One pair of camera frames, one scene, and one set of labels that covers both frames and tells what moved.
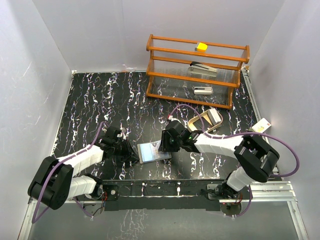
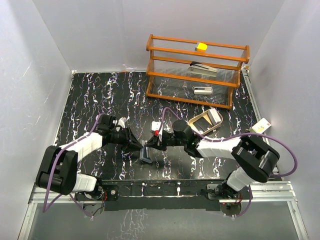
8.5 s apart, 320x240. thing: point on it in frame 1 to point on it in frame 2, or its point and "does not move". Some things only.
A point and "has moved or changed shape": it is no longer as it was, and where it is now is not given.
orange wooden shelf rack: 200,72 does not move
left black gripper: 130,154 to 135,145
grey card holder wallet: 149,151 has moved or changed shape
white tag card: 261,126 does not move
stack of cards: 214,116 does not move
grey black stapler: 200,68 does not move
